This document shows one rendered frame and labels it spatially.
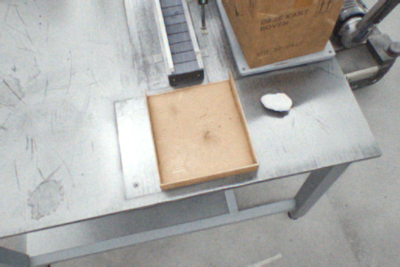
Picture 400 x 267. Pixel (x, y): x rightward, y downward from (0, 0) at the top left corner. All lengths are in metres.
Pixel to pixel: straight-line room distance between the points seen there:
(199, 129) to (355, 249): 1.09
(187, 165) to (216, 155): 0.08
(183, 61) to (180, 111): 0.15
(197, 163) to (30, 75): 0.61
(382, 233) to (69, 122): 1.46
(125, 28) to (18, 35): 0.36
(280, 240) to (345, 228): 0.32
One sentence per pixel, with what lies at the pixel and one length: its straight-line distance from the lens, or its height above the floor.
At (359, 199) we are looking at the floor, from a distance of 1.93.
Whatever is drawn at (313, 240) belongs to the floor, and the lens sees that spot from 1.81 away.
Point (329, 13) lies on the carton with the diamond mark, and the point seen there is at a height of 1.01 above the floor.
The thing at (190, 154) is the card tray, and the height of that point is 0.83.
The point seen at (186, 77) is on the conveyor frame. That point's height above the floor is 0.85.
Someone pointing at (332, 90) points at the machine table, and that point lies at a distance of 1.12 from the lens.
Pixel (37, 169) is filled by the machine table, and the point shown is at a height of 0.83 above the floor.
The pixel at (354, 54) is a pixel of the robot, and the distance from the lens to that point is 2.04.
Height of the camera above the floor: 1.72
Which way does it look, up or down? 63 degrees down
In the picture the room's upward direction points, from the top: 5 degrees counter-clockwise
